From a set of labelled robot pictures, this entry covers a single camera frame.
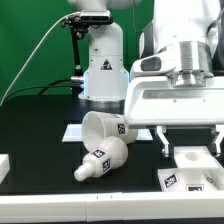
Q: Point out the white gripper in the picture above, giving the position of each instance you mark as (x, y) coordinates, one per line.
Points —
(152, 101)

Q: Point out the white lamp base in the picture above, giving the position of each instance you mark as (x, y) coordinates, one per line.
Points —
(196, 170)

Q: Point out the white lamp bulb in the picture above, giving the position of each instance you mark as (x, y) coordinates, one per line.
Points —
(111, 153)

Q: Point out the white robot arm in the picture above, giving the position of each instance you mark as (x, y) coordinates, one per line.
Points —
(173, 83)

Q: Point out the white lamp shade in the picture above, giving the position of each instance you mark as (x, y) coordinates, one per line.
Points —
(98, 125)

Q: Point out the white flat plate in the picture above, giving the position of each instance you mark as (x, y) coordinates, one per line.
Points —
(73, 134)

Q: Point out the black camera on stand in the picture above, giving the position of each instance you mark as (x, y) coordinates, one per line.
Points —
(79, 24)

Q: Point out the white left wall bar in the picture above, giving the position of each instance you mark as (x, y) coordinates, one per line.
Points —
(4, 166)

